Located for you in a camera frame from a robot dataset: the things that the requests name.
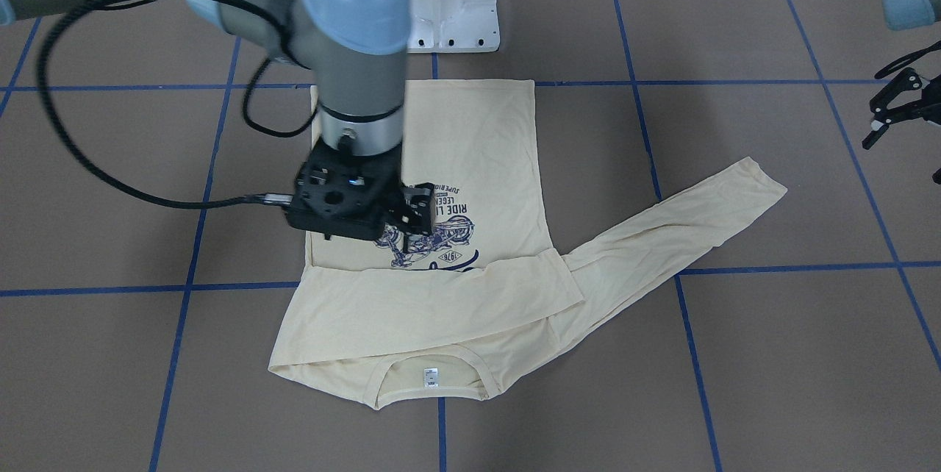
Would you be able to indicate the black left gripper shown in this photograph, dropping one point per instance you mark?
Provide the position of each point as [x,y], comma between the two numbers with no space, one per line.
[901,95]

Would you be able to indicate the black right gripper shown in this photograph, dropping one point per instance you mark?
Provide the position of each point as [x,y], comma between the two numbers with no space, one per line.
[417,210]

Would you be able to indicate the beige long-sleeve printed shirt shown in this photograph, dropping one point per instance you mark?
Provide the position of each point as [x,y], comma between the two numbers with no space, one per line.
[486,298]

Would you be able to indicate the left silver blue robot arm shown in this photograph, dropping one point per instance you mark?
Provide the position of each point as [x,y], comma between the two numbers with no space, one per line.
[908,96]

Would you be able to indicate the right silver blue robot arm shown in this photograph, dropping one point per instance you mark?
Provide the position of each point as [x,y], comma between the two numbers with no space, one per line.
[356,48]

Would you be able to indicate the white camera mast pedestal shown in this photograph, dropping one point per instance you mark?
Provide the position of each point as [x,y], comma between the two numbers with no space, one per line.
[454,27]

